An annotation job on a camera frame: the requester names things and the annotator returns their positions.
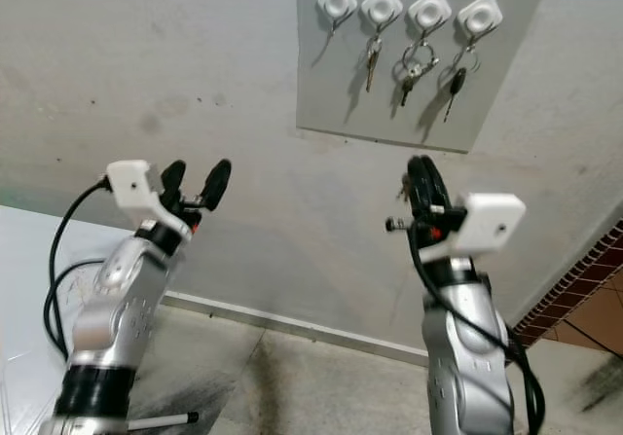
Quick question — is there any brown tiled ledge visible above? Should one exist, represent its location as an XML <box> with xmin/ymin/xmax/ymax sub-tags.
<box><xmin>511</xmin><ymin>219</ymin><xmax>623</xmax><ymax>354</ymax></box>

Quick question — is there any key bunch on large ring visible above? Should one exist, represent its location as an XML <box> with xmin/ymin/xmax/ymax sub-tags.
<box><xmin>396</xmin><ymin>41</ymin><xmax>442</xmax><ymax>108</ymax></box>

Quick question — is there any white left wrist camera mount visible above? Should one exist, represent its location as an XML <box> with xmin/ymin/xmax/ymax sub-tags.
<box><xmin>105</xmin><ymin>160</ymin><xmax>191</xmax><ymax>236</ymax></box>

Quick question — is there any white skirting board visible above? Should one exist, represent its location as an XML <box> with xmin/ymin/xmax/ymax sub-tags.
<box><xmin>161</xmin><ymin>292</ymin><xmax>435</xmax><ymax>370</ymax></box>

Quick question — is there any brass key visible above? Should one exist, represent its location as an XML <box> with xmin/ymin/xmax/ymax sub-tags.
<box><xmin>364</xmin><ymin>34</ymin><xmax>385</xmax><ymax>93</ymax></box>

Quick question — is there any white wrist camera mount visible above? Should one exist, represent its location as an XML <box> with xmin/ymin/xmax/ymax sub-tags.
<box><xmin>105</xmin><ymin>160</ymin><xmax>191</xmax><ymax>236</ymax></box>
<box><xmin>414</xmin><ymin>193</ymin><xmax>527</xmax><ymax>262</ymax></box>

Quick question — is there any black headed key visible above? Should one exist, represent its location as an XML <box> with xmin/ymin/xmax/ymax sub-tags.
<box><xmin>442</xmin><ymin>44</ymin><xmax>482</xmax><ymax>124</ymax></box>

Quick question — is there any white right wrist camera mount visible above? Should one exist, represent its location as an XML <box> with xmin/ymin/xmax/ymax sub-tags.
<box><xmin>414</xmin><ymin>193</ymin><xmax>527</xmax><ymax>262</ymax></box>

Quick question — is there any white square wall hook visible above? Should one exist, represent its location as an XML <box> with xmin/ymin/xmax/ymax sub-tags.
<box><xmin>316</xmin><ymin>0</ymin><xmax>358</xmax><ymax>23</ymax></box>
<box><xmin>360</xmin><ymin>0</ymin><xmax>404</xmax><ymax>28</ymax></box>
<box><xmin>457</xmin><ymin>0</ymin><xmax>503</xmax><ymax>38</ymax></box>
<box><xmin>407</xmin><ymin>0</ymin><xmax>453</xmax><ymax>33</ymax></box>

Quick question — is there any grey hook board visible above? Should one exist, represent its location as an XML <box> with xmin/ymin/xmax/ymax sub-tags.
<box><xmin>296</xmin><ymin>0</ymin><xmax>556</xmax><ymax>154</ymax></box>

